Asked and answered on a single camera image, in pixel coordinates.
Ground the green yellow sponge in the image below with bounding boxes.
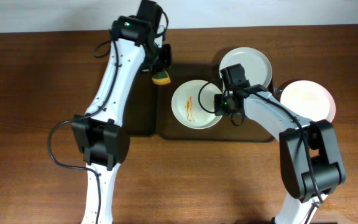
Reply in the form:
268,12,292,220
152,71,171,85

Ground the white plate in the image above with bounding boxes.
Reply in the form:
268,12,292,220
219,47,272,88
280,80,336,122
171,80,222,129

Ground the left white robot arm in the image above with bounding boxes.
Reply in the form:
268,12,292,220
71,16,170,223

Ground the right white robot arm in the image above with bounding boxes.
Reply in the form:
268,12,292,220
214,85,346,223

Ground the right dark tray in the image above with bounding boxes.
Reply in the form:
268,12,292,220
156,63,273,142

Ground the dark tray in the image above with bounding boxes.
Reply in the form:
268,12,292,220
156,63,273,142
123,72,158,136

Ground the left dark tray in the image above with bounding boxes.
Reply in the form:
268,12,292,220
123,72,158,136

